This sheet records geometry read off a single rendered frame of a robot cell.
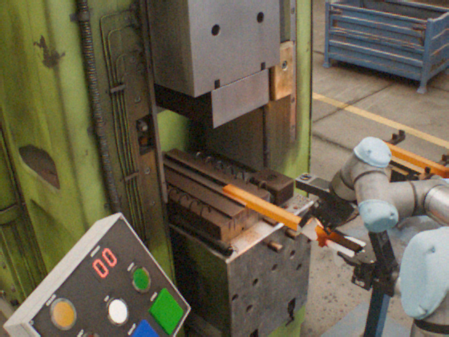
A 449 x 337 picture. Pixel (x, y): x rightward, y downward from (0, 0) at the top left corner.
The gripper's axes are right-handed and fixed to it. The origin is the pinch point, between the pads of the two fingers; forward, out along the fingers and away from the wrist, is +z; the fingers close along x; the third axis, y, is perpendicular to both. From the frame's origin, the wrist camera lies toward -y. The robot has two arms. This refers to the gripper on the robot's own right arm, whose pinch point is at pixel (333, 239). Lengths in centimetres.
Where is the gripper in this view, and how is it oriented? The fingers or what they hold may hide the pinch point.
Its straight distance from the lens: 129.3
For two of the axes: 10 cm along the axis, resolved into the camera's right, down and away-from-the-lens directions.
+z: -7.0, -3.2, 6.3
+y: 0.6, 8.6, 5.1
